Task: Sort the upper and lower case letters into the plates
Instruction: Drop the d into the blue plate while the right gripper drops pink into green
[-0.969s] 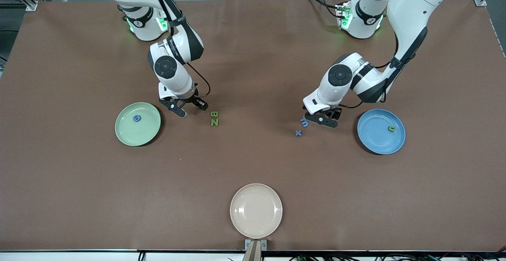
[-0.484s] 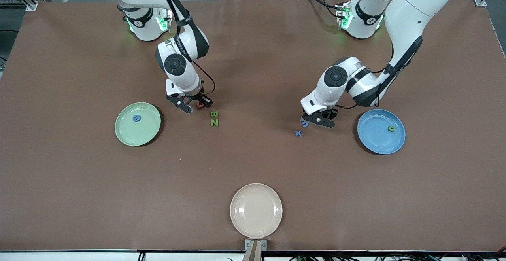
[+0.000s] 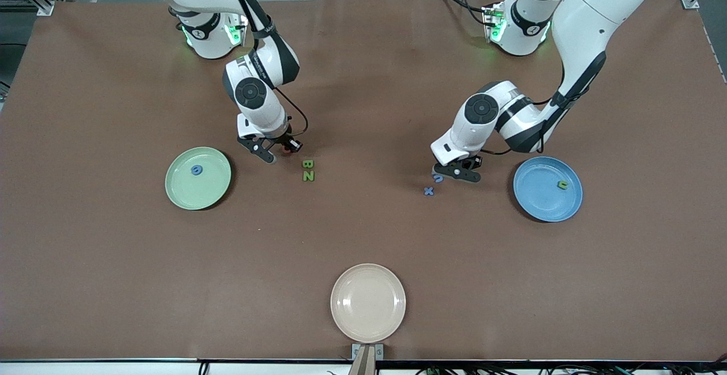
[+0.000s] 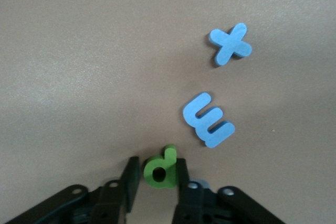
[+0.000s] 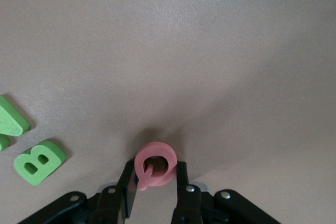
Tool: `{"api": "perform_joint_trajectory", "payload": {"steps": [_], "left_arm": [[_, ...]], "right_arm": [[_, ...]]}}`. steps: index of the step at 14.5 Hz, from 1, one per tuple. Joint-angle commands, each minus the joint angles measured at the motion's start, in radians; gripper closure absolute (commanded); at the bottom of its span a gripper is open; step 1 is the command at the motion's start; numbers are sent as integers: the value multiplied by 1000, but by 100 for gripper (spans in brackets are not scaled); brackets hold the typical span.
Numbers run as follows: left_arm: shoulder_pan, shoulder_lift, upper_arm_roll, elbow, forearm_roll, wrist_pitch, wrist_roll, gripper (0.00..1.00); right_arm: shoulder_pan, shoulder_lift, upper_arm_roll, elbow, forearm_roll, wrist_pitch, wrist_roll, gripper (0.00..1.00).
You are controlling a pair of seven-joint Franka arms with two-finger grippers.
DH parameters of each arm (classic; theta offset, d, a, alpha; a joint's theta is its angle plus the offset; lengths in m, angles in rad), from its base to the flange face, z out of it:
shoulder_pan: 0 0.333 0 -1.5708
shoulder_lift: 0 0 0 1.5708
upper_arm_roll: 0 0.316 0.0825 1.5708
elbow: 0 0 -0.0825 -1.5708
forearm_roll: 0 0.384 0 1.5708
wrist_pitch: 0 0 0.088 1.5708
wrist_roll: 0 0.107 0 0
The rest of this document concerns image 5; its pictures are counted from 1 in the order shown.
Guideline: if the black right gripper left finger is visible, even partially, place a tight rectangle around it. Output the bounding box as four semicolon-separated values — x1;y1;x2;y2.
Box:
18;160;139;224

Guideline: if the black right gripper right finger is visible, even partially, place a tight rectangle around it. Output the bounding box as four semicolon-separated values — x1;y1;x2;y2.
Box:
170;161;281;224

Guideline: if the red foam letter Q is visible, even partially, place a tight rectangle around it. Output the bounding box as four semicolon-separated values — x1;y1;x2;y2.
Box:
133;141;176;192

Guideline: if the green foam letter B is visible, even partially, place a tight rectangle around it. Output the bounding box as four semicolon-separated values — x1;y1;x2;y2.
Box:
13;140;66;187

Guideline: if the green foam letter Z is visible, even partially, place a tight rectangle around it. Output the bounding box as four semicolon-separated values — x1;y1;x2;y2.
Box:
0;95;31;153

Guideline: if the brown table mat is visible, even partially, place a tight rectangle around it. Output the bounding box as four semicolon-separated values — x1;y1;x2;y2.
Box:
0;0;336;224

